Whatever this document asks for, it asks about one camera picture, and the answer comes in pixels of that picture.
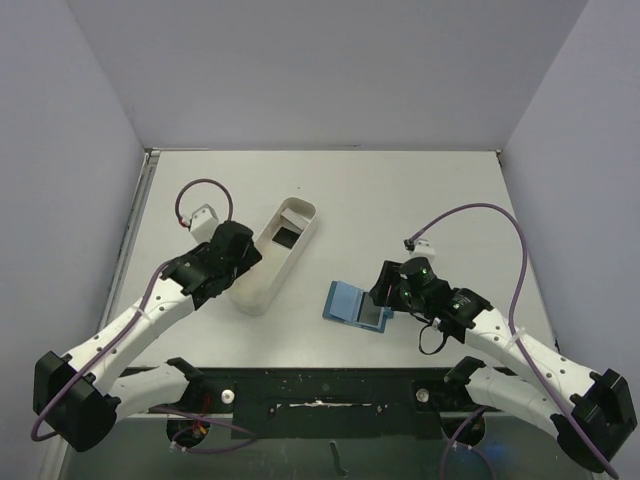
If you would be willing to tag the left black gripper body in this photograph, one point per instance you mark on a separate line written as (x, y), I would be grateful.
(249, 258)

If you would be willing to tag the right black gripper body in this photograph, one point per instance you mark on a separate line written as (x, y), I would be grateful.
(385, 284)

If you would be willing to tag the grey magnetic stripe card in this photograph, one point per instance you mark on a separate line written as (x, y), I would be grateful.
(370, 315)

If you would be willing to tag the blue card holder wallet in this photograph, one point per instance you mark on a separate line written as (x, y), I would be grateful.
(343, 304)

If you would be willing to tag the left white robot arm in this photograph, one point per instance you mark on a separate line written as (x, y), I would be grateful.
(71, 392)

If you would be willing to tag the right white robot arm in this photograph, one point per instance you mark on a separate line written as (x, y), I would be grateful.
(590, 414)

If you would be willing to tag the white oblong plastic tray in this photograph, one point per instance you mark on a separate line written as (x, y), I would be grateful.
(253, 293)

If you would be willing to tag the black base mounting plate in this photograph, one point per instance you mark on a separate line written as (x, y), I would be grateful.
(330, 403)

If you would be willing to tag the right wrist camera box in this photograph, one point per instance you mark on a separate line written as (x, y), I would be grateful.
(420, 248)

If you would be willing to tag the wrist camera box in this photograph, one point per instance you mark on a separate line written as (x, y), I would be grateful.
(203, 223)
(420, 248)

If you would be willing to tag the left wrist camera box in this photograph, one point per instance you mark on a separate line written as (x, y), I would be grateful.
(203, 223)

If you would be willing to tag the aluminium frame rail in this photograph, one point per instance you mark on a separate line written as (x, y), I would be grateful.
(117, 298)

